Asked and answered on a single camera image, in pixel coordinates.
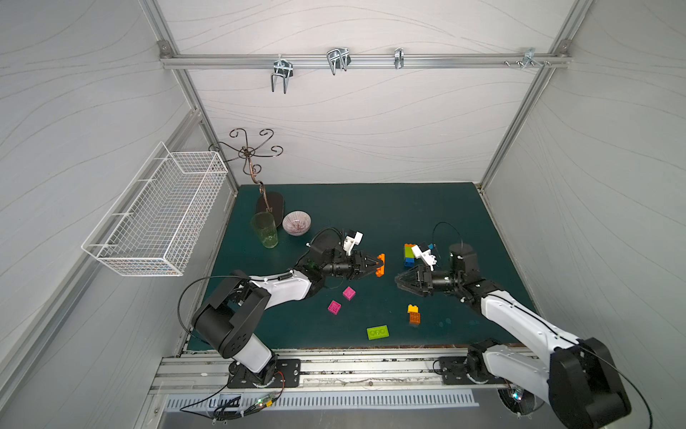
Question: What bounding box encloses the orange 2x3 brick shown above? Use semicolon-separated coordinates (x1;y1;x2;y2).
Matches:
375;254;386;277

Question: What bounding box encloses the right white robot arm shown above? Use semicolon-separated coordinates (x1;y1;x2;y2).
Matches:
395;243;632;428

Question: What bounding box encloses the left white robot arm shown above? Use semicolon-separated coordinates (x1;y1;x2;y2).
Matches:
191;228;385;384

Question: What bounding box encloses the dark orange brick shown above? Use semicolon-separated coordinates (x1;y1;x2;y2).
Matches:
409;312;421;326

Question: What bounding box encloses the magenta brick upper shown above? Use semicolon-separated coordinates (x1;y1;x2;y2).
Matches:
343;287;357;300

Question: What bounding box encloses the magenta brick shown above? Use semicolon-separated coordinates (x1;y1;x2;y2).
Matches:
328;300;342;315
343;287;357;300

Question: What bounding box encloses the striped ceramic bowl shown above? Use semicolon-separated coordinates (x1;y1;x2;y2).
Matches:
282;211;312;237

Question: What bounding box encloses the magenta brick lower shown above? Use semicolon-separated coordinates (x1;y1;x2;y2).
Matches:
328;300;342;315

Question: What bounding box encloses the wide lime green brick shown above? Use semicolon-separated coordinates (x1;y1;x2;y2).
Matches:
366;325;389;341

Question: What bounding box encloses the green plastic cup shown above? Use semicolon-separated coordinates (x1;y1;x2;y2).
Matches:
250;212;279;248

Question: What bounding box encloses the metal hook stand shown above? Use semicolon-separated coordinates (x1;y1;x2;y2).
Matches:
208;127;285;228

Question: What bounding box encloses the metal hook one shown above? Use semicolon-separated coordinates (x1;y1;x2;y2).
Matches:
271;58;294;94

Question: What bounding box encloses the aluminium cross bar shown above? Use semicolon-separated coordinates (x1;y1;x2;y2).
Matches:
160;51;573;71

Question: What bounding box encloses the metal hook two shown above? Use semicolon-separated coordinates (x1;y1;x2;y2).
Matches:
326;48;351;75

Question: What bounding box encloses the metal hook three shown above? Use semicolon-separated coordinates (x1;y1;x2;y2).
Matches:
394;48;405;70

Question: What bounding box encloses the metal hook four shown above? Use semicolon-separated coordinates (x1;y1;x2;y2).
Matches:
504;48;552;70

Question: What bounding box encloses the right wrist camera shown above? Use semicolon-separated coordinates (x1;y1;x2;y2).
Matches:
411;245;437;271

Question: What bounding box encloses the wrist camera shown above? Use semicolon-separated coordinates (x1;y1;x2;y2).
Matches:
342;232;364;256
411;245;437;271

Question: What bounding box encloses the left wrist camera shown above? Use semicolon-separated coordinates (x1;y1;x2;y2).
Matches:
342;232;364;256

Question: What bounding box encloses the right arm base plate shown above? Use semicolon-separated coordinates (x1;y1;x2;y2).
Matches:
432;355;506;385

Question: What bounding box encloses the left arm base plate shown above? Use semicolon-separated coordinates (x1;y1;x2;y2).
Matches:
228;357;301;389

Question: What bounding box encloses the white wire basket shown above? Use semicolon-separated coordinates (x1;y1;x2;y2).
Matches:
81;142;228;277

